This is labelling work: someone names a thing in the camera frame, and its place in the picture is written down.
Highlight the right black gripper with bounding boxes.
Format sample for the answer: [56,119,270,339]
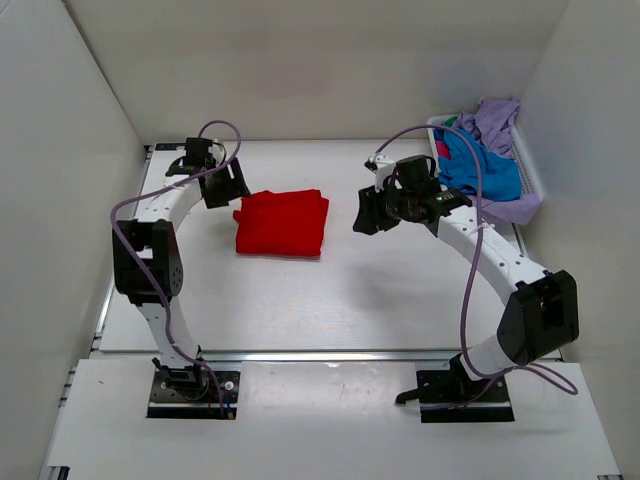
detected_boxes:
[354,181,416,236]

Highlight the red t shirt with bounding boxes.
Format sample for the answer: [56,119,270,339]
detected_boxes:
[233,189,329,259]

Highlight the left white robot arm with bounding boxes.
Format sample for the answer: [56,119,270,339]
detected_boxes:
[111,137,249,398]

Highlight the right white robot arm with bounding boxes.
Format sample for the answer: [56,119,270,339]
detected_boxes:
[353,154,579,401]

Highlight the pink garment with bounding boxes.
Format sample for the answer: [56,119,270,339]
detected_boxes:
[435,140,451,159]

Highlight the blue t shirt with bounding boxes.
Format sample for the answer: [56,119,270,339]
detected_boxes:
[434,128,522,202]

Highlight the lavender t shirt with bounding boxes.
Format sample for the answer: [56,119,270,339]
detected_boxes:
[453,98,541,225]

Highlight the white plastic basket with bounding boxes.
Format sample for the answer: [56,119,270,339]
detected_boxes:
[427,114,544,202]

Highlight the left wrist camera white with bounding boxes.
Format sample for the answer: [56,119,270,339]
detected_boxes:
[212,139,227,158]

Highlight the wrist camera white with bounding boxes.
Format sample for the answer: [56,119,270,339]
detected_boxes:
[364,153,396,192]
[212,139,227,158]

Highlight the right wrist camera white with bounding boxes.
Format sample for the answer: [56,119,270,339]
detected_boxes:
[364,153,396,192]

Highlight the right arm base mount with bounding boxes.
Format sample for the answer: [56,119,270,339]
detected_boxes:
[394,354,515,424]

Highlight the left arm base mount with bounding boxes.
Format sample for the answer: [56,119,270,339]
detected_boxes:
[146,358,241,420]

